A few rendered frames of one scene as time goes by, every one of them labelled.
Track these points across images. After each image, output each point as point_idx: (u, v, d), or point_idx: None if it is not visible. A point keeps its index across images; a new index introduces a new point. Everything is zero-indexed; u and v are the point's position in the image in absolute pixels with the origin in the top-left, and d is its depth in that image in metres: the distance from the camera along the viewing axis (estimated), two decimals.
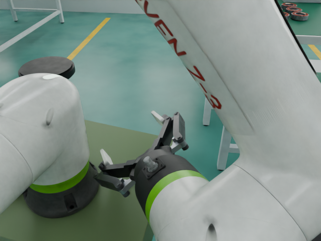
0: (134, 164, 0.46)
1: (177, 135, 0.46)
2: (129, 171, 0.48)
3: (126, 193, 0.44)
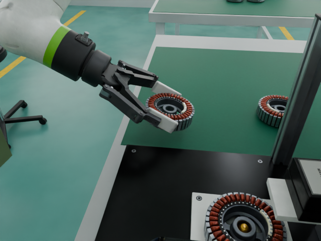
0: (122, 69, 0.61)
1: (110, 89, 0.54)
2: (128, 76, 0.63)
3: None
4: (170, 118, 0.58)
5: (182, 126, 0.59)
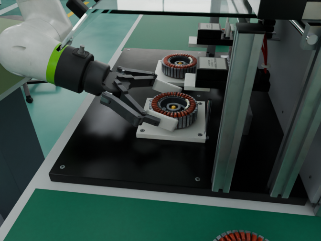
0: (121, 75, 0.63)
1: (109, 95, 0.56)
2: (128, 80, 0.65)
3: None
4: (174, 116, 0.59)
5: (187, 123, 0.60)
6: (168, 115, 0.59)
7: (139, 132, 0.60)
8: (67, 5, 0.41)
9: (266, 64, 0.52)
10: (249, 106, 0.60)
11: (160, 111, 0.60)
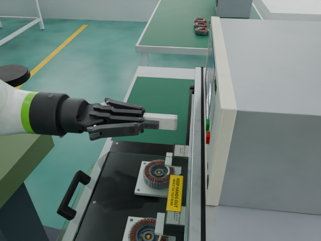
0: None
1: None
2: (108, 123, 0.57)
3: (88, 131, 0.53)
4: None
5: None
6: None
7: None
8: (58, 213, 0.54)
9: None
10: None
11: None
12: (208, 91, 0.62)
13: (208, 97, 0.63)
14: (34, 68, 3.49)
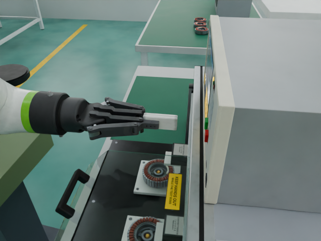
0: None
1: None
2: (108, 123, 0.57)
3: (88, 131, 0.53)
4: None
5: None
6: None
7: None
8: (56, 212, 0.54)
9: None
10: None
11: None
12: (208, 90, 0.62)
13: (207, 95, 0.63)
14: (34, 68, 3.49)
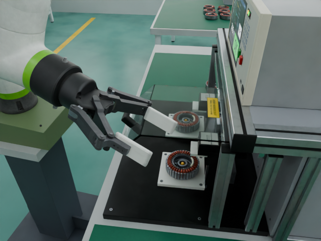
0: (89, 115, 0.52)
1: None
2: (94, 115, 0.50)
3: (71, 106, 0.48)
4: (183, 172, 0.87)
5: (192, 176, 0.88)
6: (179, 171, 0.87)
7: (159, 182, 0.88)
8: (122, 120, 0.69)
9: None
10: (234, 164, 0.88)
11: (173, 168, 0.88)
12: (237, 31, 0.77)
13: (236, 37, 0.78)
14: None
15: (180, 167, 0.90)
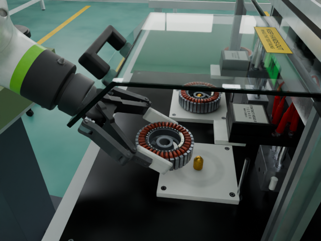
0: None
1: (107, 94, 0.56)
2: (104, 125, 0.48)
3: (81, 121, 0.44)
4: (164, 157, 0.49)
5: (180, 164, 0.50)
6: (158, 155, 0.48)
7: (160, 191, 0.51)
8: (80, 62, 0.32)
9: None
10: (289, 160, 0.51)
11: (148, 149, 0.50)
12: None
13: None
14: None
15: (160, 149, 0.52)
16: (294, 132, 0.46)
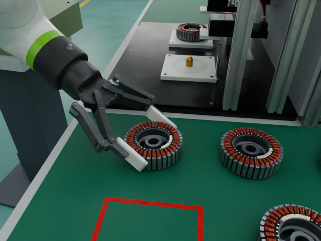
0: (90, 106, 0.53)
1: (116, 86, 0.59)
2: (95, 112, 0.51)
3: (72, 103, 0.49)
4: (142, 154, 0.49)
5: (157, 165, 0.49)
6: (137, 151, 0.49)
7: (163, 75, 0.74)
8: None
9: (264, 15, 0.67)
10: (251, 55, 0.75)
11: (131, 144, 0.51)
12: None
13: None
14: None
15: (146, 147, 0.52)
16: (251, 27, 0.69)
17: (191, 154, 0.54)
